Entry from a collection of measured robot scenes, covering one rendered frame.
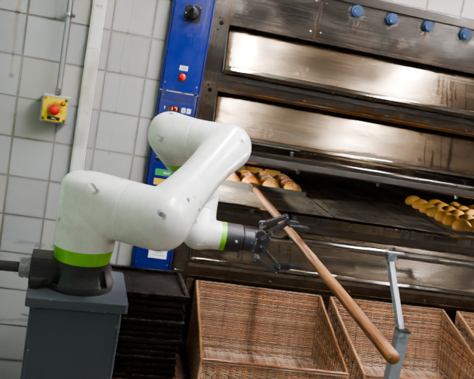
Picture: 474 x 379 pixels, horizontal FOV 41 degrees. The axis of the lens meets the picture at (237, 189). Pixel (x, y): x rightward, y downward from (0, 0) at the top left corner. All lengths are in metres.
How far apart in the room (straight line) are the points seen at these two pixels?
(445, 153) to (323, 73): 0.66
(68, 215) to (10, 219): 1.29
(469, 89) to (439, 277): 0.84
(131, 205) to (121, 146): 1.26
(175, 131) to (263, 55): 0.99
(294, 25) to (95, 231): 1.51
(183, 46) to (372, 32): 0.78
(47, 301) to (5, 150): 1.30
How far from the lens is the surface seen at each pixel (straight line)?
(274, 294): 2.71
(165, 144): 1.65
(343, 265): 2.78
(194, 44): 2.48
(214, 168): 1.46
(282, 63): 2.56
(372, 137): 2.72
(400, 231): 2.84
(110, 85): 2.50
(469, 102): 2.87
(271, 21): 2.58
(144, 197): 1.27
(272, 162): 2.44
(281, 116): 2.59
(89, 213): 1.31
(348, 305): 1.63
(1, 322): 2.76
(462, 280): 3.04
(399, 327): 2.32
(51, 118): 2.45
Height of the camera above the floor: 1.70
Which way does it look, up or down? 10 degrees down
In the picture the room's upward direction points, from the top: 11 degrees clockwise
